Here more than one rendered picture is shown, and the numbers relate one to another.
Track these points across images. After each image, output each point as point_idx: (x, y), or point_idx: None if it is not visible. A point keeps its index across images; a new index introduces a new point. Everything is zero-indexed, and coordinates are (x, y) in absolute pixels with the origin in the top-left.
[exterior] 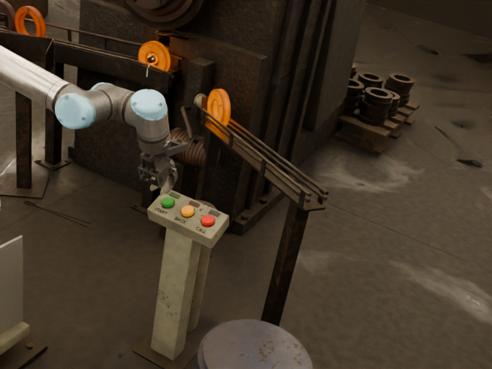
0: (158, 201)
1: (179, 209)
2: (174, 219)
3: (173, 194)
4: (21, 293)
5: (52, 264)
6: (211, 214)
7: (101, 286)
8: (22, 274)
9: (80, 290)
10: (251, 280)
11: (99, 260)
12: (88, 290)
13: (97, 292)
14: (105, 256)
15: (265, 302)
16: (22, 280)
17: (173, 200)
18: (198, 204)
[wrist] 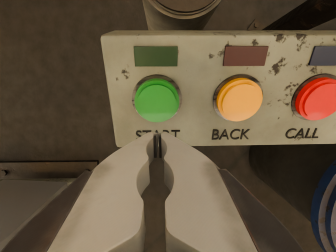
0: (125, 109)
1: (205, 104)
2: (212, 139)
3: (150, 55)
4: (47, 202)
5: (7, 69)
6: (320, 68)
7: (72, 63)
8: (29, 216)
9: (60, 82)
10: None
11: (36, 28)
12: (66, 77)
13: (75, 74)
14: (36, 17)
15: (289, 21)
16: (35, 211)
17: (174, 89)
18: (262, 51)
